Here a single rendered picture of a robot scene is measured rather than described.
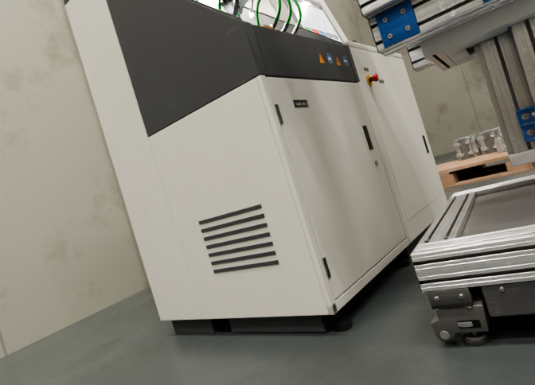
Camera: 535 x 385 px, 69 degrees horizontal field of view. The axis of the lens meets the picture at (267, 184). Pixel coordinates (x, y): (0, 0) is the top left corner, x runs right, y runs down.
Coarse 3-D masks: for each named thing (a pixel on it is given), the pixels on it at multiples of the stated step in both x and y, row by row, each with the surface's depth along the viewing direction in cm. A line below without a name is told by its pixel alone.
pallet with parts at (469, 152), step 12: (492, 132) 379; (456, 144) 401; (468, 144) 395; (492, 144) 379; (504, 144) 345; (468, 156) 398; (480, 156) 383; (492, 156) 344; (504, 156) 318; (444, 168) 372; (456, 168) 346; (468, 168) 377; (480, 168) 404; (492, 168) 396; (504, 168) 354; (516, 168) 314; (528, 168) 308; (444, 180) 355; (456, 180) 353; (468, 180) 345; (480, 180) 334
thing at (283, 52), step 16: (256, 32) 116; (272, 32) 123; (272, 48) 121; (288, 48) 128; (304, 48) 137; (320, 48) 146; (336, 48) 157; (272, 64) 119; (288, 64) 126; (304, 64) 134; (320, 64) 143; (336, 64) 153; (336, 80) 151; (352, 80) 161
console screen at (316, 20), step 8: (304, 0) 219; (312, 0) 228; (288, 8) 197; (296, 8) 204; (304, 8) 213; (312, 8) 221; (320, 8) 231; (296, 16) 199; (304, 16) 207; (312, 16) 215; (320, 16) 224; (304, 24) 201; (312, 24) 209; (320, 24) 218; (328, 24) 227; (320, 32) 212; (328, 32) 220; (336, 32) 230; (336, 40) 223
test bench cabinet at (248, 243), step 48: (240, 96) 118; (192, 144) 135; (240, 144) 121; (192, 192) 139; (240, 192) 125; (288, 192) 114; (192, 240) 144; (240, 240) 128; (288, 240) 117; (240, 288) 133; (288, 288) 120
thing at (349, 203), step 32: (288, 96) 121; (320, 96) 137; (352, 96) 157; (288, 128) 117; (320, 128) 132; (352, 128) 150; (320, 160) 127; (352, 160) 144; (320, 192) 122; (352, 192) 138; (384, 192) 158; (320, 224) 117; (352, 224) 132; (384, 224) 151; (352, 256) 127; (384, 256) 145
